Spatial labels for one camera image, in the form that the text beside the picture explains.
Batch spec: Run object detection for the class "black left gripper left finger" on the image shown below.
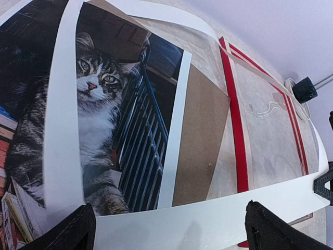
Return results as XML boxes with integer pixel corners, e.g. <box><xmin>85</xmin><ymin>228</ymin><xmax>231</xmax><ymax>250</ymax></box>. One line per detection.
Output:
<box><xmin>22</xmin><ymin>204</ymin><xmax>96</xmax><ymax>250</ymax></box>

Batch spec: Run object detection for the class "right aluminium corner post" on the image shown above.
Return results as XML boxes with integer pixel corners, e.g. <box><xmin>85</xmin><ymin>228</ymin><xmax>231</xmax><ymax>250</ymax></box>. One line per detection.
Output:
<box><xmin>314</xmin><ymin>73</ymin><xmax>333</xmax><ymax>90</ymax></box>

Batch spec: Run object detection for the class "cat photo print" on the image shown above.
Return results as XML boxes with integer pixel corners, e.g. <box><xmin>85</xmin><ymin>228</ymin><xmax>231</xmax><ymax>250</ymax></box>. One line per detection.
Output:
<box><xmin>1</xmin><ymin>1</ymin><xmax>186</xmax><ymax>216</ymax></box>

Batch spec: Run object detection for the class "white patterned plate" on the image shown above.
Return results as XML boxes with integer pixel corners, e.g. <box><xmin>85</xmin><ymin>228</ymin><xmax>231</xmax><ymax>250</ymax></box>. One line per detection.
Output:
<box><xmin>284</xmin><ymin>78</ymin><xmax>310</xmax><ymax>121</ymax></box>

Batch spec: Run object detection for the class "dark green cup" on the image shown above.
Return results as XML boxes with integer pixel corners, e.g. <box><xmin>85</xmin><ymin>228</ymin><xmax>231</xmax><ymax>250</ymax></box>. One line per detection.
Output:
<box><xmin>292</xmin><ymin>77</ymin><xmax>318</xmax><ymax>104</ymax></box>

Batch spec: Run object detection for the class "white mat board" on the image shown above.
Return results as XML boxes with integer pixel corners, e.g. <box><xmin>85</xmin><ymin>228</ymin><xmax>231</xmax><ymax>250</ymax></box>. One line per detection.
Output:
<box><xmin>0</xmin><ymin>0</ymin><xmax>329</xmax><ymax>250</ymax></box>

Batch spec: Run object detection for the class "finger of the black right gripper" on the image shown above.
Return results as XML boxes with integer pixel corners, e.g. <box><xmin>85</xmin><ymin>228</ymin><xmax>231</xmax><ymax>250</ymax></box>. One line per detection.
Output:
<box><xmin>313</xmin><ymin>170</ymin><xmax>332</xmax><ymax>206</ymax></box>

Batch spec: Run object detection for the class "red wooden picture frame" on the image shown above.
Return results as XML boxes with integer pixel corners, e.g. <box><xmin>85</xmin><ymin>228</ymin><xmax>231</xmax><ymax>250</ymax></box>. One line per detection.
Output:
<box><xmin>219</xmin><ymin>37</ymin><xmax>309</xmax><ymax>193</ymax></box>

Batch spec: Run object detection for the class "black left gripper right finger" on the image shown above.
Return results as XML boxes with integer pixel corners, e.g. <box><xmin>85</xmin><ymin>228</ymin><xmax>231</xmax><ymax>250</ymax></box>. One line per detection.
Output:
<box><xmin>246</xmin><ymin>201</ymin><xmax>331</xmax><ymax>250</ymax></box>

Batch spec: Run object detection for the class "brown backing cardboard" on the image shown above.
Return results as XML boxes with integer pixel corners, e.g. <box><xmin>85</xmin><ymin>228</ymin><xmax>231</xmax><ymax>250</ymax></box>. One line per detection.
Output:
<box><xmin>88</xmin><ymin>0</ymin><xmax>231</xmax><ymax>208</ymax></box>

